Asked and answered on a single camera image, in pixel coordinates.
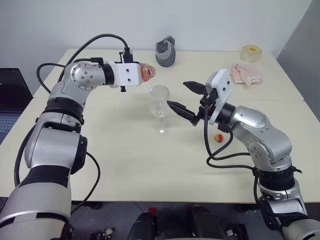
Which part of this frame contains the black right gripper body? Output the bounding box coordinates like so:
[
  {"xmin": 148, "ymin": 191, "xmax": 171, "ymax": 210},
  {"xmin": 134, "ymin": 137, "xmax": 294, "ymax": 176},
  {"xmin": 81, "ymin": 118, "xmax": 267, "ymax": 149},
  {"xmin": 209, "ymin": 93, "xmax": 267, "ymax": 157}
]
[{"xmin": 196, "ymin": 85, "xmax": 219, "ymax": 121}]

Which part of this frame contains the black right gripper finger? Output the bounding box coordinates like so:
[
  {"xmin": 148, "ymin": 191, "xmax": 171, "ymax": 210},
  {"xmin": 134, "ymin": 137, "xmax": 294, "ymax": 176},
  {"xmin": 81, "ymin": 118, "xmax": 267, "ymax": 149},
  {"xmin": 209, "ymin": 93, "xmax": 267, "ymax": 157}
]
[
  {"xmin": 166, "ymin": 100, "xmax": 199, "ymax": 126},
  {"xmin": 182, "ymin": 80, "xmax": 209, "ymax": 96}
]

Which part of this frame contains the clear bottle with red drink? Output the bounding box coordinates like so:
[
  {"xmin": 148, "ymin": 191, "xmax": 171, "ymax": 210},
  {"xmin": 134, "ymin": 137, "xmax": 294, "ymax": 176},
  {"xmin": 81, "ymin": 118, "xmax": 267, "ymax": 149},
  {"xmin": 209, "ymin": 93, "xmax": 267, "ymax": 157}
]
[{"xmin": 139, "ymin": 64, "xmax": 157, "ymax": 83}]

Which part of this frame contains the clear wine glass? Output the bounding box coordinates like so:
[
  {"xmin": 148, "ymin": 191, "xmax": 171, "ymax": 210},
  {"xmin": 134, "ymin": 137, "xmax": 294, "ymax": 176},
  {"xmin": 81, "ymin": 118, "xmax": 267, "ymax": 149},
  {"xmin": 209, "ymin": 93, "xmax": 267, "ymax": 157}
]
[{"xmin": 148, "ymin": 84, "xmax": 172, "ymax": 136}]

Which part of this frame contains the grey shoe-shaped holder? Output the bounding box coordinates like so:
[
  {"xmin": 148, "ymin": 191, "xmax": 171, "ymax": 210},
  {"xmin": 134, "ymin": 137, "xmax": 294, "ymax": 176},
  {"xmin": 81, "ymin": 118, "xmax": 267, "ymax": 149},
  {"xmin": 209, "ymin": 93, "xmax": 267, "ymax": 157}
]
[{"xmin": 155, "ymin": 35, "xmax": 177, "ymax": 68}]

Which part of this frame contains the pink cloth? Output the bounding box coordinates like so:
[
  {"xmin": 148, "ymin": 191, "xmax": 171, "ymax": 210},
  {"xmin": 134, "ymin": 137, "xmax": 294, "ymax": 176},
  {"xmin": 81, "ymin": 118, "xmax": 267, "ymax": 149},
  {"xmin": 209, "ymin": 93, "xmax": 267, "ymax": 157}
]
[{"xmin": 229, "ymin": 62, "xmax": 263, "ymax": 86}]

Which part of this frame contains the clear adhesive tape roll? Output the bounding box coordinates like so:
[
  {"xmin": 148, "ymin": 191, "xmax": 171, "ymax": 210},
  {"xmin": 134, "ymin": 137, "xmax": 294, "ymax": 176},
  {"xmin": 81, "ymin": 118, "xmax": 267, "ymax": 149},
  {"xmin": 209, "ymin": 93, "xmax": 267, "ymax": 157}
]
[{"xmin": 240, "ymin": 44, "xmax": 264, "ymax": 64}]

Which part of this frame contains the grey partition panel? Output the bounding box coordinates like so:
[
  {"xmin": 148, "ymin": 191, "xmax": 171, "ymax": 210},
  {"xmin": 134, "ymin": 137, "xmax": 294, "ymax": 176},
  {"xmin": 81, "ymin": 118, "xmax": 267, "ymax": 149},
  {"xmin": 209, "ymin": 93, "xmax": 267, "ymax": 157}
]
[{"xmin": 275, "ymin": 0, "xmax": 320, "ymax": 101}]

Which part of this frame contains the black laptop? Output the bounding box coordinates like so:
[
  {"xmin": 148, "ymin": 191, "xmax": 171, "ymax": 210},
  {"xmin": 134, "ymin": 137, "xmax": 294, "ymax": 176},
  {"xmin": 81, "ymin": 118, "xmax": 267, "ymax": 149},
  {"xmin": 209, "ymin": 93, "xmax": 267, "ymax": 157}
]
[{"xmin": 0, "ymin": 67, "xmax": 34, "ymax": 146}]

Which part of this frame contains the dark rounded shape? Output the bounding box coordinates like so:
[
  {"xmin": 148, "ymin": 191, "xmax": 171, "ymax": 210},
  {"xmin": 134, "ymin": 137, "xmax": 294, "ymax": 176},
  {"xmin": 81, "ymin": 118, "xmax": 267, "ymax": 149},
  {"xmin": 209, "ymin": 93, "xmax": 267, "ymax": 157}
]
[
  {"xmin": 129, "ymin": 211, "xmax": 159, "ymax": 240},
  {"xmin": 190, "ymin": 204, "xmax": 224, "ymax": 240}
]

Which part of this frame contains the black caster wheel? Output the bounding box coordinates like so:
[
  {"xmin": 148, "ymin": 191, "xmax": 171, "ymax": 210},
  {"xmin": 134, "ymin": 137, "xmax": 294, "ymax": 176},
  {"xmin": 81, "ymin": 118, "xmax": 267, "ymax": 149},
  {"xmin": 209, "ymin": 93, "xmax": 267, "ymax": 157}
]
[
  {"xmin": 89, "ymin": 226, "xmax": 116, "ymax": 240},
  {"xmin": 224, "ymin": 223, "xmax": 248, "ymax": 238}
]

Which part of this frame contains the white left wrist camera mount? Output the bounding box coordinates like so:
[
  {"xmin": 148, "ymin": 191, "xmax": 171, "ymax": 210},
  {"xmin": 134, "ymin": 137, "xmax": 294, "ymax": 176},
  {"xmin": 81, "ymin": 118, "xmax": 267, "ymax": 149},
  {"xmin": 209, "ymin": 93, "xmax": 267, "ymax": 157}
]
[{"xmin": 109, "ymin": 60, "xmax": 145, "ymax": 89}]

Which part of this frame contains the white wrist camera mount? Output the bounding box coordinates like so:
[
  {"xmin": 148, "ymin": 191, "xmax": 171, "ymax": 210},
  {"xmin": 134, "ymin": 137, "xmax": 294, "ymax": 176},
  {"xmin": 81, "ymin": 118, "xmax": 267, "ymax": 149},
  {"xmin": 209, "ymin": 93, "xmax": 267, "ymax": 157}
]
[
  {"xmin": 109, "ymin": 60, "xmax": 145, "ymax": 89},
  {"xmin": 204, "ymin": 68, "xmax": 232, "ymax": 126}
]

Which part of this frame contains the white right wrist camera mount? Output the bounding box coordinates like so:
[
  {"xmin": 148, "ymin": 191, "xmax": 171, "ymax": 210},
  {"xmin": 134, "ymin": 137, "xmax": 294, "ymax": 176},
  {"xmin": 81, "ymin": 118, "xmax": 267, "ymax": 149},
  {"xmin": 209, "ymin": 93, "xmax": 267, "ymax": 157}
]
[{"xmin": 204, "ymin": 68, "xmax": 232, "ymax": 126}]

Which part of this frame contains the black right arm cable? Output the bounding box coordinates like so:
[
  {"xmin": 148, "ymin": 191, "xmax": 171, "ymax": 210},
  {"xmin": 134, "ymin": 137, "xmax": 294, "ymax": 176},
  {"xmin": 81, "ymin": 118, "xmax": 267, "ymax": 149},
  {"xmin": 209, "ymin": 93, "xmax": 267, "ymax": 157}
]
[{"xmin": 202, "ymin": 104, "xmax": 261, "ymax": 201}]

